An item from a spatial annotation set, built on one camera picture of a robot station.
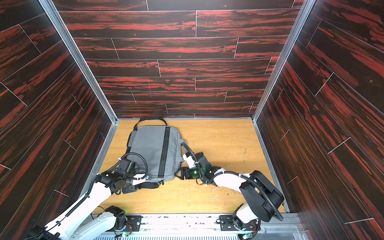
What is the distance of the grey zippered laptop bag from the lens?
88 cm

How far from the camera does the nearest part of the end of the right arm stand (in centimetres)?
67

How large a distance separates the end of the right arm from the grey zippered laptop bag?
60 millimetres
